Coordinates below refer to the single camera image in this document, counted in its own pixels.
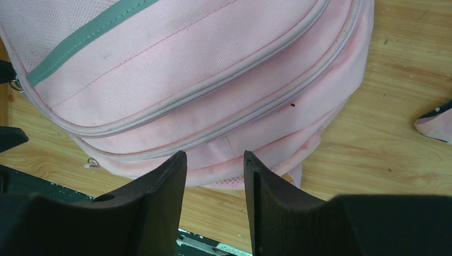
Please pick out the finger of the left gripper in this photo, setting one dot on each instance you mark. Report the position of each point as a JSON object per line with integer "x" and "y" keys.
{"x": 7, "y": 72}
{"x": 12, "y": 137}

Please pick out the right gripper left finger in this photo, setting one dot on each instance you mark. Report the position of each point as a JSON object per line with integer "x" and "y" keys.
{"x": 139, "y": 218}

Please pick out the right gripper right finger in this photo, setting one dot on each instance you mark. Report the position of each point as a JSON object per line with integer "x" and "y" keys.
{"x": 285, "y": 220}

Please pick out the pink student backpack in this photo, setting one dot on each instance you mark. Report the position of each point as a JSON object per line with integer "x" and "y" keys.
{"x": 133, "y": 82}

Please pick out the pink patterned cloth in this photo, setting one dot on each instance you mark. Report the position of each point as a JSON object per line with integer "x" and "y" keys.
{"x": 436, "y": 124}

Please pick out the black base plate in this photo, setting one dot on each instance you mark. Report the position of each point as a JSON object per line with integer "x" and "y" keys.
{"x": 188, "y": 243}

